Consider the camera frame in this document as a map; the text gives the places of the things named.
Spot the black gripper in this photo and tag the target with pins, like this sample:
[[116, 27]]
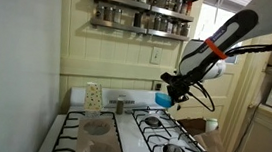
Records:
[[180, 87]]

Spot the blue plastic bowl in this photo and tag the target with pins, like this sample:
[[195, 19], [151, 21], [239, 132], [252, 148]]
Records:
[[163, 100]]

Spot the white cup with green stripe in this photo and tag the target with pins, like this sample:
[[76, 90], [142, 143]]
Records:
[[211, 125]]

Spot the white gas stove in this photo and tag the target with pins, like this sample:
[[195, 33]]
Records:
[[133, 139]]

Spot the black burner grate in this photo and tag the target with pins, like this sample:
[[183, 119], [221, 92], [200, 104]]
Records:
[[164, 129], [61, 125]]

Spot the cream panel door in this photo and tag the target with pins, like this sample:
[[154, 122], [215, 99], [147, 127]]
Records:
[[228, 91]]

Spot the small metal shaker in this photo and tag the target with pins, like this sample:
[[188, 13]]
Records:
[[120, 106]]

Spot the glass spice jar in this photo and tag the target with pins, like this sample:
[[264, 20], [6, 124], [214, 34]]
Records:
[[156, 22], [163, 24], [177, 28], [184, 29], [170, 26]]

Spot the white refrigerator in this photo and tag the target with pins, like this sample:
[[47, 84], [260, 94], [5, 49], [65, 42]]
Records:
[[15, 74]]

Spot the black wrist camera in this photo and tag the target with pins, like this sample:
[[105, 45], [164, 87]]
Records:
[[167, 78]]

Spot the wall power outlet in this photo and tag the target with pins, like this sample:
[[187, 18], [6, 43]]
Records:
[[157, 85]]

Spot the cream light switch plate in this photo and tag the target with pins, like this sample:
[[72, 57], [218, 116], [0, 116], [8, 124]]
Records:
[[156, 55]]

